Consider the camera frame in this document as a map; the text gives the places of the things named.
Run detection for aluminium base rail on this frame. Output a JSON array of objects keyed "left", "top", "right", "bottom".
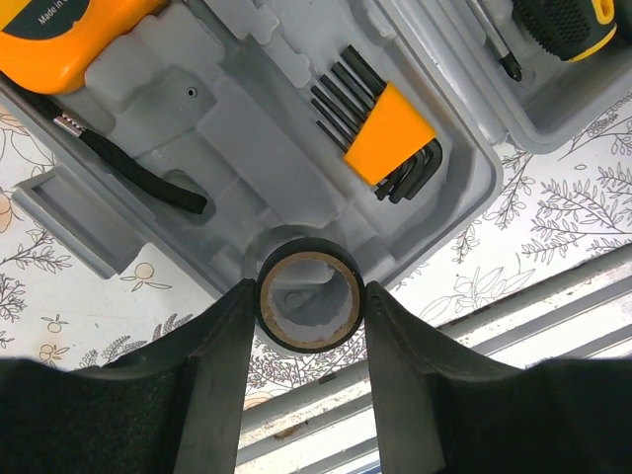
[{"left": 236, "top": 246, "right": 631, "bottom": 473}]

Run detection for long yellow black screwdriver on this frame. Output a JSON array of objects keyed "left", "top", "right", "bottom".
[{"left": 466, "top": 0, "right": 522, "bottom": 83}]

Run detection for short yellow black screwdriver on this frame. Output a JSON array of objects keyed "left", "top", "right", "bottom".
[{"left": 513, "top": 0, "right": 617, "bottom": 62}]

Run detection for orange tape measure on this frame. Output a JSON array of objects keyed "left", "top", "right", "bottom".
[{"left": 1, "top": 0, "right": 207, "bottom": 214}]

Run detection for orange hex key set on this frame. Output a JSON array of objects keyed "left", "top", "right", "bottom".
[{"left": 310, "top": 44, "right": 443, "bottom": 204}]

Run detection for grey plastic tool case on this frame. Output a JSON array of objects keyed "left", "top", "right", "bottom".
[{"left": 1, "top": 1, "right": 631, "bottom": 292}]

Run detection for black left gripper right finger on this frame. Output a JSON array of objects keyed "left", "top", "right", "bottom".
[{"left": 364, "top": 282, "right": 631, "bottom": 473}]

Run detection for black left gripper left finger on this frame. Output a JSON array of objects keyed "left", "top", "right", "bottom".
[{"left": 1, "top": 279, "right": 255, "bottom": 473}]

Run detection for black tape roll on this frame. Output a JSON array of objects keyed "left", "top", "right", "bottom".
[{"left": 256, "top": 237, "right": 365, "bottom": 354}]

